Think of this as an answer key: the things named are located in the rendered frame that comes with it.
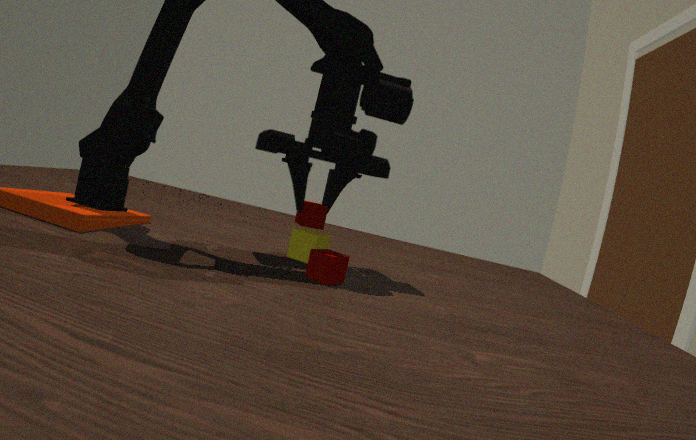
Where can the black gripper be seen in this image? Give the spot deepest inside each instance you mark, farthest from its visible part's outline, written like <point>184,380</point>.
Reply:
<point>298,153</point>

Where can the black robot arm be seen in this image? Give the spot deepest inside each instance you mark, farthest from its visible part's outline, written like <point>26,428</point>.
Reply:
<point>132,121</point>

